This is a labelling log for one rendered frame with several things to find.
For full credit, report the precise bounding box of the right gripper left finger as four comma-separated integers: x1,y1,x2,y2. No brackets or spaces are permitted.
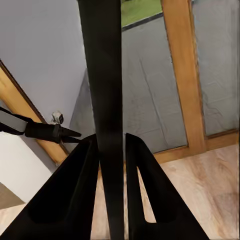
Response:
0,134,100,240

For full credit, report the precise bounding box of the poster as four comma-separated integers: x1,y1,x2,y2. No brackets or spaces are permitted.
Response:
78,0,125,240

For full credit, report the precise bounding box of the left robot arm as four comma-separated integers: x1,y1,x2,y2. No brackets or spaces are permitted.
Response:
0,106,82,144

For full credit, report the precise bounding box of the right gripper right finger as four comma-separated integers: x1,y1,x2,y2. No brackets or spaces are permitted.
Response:
125,133,210,240

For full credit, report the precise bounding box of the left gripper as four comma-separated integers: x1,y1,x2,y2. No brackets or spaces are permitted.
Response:
36,123,82,144

